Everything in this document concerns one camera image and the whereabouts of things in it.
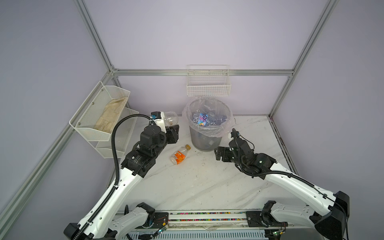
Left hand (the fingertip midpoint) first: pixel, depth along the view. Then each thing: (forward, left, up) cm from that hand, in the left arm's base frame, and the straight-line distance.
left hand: (173, 128), depth 68 cm
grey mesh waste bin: (+9, -18, -20) cm, 28 cm away
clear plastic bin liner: (+29, -19, -10) cm, 37 cm away
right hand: (-4, -23, -13) cm, 27 cm away
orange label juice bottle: (+3, 0, -31) cm, 31 cm away
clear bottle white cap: (+16, -25, -10) cm, 31 cm away
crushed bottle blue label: (+14, -15, -9) cm, 22 cm away
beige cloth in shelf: (+13, +36, -5) cm, 38 cm away
